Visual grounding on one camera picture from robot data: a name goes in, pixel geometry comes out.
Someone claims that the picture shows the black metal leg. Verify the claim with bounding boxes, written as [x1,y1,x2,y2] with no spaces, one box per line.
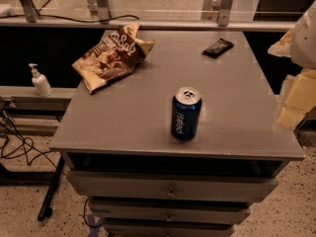
[38,158,64,222]

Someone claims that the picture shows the metal frame post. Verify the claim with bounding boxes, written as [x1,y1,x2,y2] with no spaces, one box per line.
[217,0,233,27]
[19,0,38,23]
[96,0,111,21]

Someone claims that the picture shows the black cable on ledge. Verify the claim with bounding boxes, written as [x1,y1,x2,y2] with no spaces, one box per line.
[0,13,140,24]

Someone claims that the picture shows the bottom grey drawer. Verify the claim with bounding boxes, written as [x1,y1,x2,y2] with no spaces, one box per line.
[103,220,233,237]

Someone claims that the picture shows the middle metal frame post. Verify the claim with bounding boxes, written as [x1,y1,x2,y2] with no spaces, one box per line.
[96,0,111,21]

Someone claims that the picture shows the middle grey drawer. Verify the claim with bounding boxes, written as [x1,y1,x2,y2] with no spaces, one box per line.
[89,198,250,225]

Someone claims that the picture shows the blue pepsi can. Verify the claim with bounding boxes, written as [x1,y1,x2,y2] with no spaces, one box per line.
[171,87,202,140]

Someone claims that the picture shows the white pump bottle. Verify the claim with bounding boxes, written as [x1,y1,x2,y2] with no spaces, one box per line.
[29,63,52,97]

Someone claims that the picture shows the brown chip bag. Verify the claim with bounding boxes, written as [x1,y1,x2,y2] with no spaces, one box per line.
[72,23,156,94]

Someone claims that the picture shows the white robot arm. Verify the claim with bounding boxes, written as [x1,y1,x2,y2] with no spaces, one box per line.
[268,1,316,129]

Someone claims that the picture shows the black floor cables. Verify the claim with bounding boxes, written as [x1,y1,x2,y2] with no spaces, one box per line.
[0,97,60,170]

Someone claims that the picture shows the grey drawer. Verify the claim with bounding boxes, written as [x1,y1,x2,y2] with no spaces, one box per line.
[67,171,277,202]
[89,198,250,225]
[103,220,233,237]

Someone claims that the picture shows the right metal frame post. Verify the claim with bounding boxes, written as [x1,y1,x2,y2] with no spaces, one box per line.
[217,0,233,27]

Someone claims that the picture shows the left metal frame post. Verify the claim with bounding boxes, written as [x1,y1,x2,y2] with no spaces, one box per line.
[19,0,38,23]

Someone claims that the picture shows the black rxbar chocolate bar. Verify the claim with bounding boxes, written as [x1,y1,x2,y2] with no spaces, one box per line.
[202,39,234,58]

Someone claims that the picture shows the grey drawer cabinet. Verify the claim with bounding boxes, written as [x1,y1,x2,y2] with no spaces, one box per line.
[51,31,303,237]

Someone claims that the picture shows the top grey drawer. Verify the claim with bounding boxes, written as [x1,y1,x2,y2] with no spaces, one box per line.
[67,171,277,202]

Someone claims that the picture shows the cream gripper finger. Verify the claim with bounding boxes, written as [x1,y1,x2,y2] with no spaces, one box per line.
[276,68,316,129]
[268,29,293,57]

